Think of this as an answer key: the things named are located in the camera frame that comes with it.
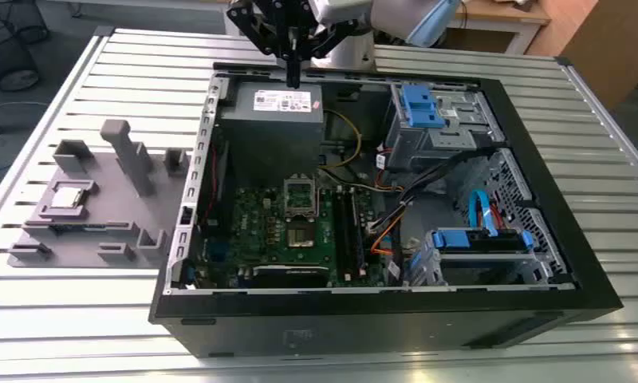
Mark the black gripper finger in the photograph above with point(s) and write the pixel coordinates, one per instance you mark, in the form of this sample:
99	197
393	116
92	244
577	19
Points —
268	44
327	40

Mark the silver CPU green edge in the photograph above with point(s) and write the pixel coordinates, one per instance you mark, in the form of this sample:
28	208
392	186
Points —
67	198

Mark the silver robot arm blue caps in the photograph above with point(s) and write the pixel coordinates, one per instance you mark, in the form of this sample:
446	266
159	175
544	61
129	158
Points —
351	52

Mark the CPU socket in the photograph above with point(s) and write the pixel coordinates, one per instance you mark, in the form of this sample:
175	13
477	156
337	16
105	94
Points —
300	235

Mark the grey power supply unit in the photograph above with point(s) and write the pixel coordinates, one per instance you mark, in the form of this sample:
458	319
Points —
276	131

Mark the blue plastic drive latch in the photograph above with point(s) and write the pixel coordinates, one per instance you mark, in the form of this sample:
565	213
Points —
417	103

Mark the metal drive cage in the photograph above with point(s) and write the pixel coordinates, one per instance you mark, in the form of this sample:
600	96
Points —
446	139

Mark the green motherboard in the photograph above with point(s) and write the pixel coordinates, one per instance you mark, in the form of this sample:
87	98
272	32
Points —
255	239

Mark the black RAM slot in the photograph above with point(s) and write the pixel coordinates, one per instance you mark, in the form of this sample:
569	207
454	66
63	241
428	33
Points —
357	239
341	235

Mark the brown wooden cabinet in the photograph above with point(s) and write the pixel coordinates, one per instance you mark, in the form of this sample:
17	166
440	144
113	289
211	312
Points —
612	48

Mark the grey plastic parts rack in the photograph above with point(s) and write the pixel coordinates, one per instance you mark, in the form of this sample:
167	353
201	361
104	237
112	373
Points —
112	223

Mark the hard disk in blue carrier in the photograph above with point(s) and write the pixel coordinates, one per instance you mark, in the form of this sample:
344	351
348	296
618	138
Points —
452	239

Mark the black graphics card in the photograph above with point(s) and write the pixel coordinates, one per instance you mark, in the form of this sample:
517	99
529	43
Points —
289	276

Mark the green RAM stick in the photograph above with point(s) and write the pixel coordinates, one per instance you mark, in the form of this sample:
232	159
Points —
77	228

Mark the metal disk bay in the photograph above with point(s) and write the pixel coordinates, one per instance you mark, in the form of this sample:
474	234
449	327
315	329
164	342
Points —
484	258

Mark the black PC case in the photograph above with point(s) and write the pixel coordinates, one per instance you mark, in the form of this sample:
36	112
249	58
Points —
351	319

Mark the wooden desk white frame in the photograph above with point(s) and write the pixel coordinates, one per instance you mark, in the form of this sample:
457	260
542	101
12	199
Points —
510	18

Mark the blue plastic carrier rail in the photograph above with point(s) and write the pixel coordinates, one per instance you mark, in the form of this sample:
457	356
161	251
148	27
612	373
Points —
416	267

